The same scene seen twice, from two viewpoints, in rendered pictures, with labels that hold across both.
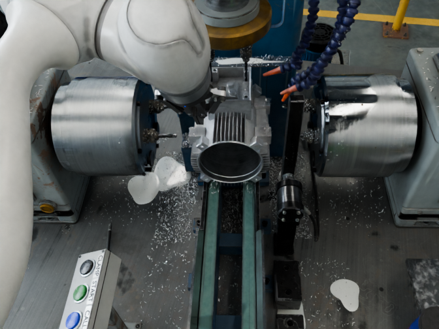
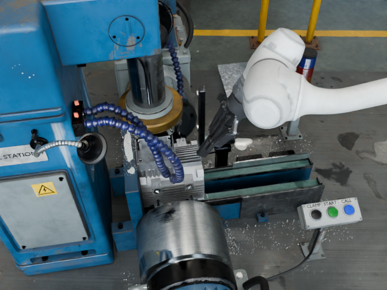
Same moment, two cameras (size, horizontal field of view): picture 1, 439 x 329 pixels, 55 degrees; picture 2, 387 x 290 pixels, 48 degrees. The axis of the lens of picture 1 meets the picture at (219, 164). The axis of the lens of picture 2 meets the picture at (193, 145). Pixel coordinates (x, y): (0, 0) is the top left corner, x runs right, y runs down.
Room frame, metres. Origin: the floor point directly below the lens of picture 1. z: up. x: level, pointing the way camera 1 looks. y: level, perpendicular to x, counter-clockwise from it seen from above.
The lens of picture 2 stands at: (0.88, 0.84, 2.14)
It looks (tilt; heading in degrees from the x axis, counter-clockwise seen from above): 48 degrees down; 256
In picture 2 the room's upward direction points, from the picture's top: 1 degrees counter-clockwise
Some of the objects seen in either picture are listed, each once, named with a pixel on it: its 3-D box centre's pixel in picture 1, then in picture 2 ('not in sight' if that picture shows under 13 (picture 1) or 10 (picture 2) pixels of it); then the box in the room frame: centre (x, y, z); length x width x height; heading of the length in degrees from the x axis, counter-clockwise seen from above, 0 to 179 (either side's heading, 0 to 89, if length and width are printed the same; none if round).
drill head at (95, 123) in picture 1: (91, 126); (185, 269); (0.77, 0.32, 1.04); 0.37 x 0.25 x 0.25; 84
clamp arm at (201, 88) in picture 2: (291, 143); (202, 117); (0.59, -0.16, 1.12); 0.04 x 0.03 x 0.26; 174
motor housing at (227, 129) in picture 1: (230, 132); (170, 173); (0.73, -0.04, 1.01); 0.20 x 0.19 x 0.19; 174
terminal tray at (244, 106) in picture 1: (230, 94); (155, 156); (0.77, -0.04, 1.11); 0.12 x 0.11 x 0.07; 174
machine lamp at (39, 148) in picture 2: not in sight; (65, 144); (0.99, 0.17, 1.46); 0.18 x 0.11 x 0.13; 174
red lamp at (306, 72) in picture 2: not in sight; (304, 68); (0.16, -0.28, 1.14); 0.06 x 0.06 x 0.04
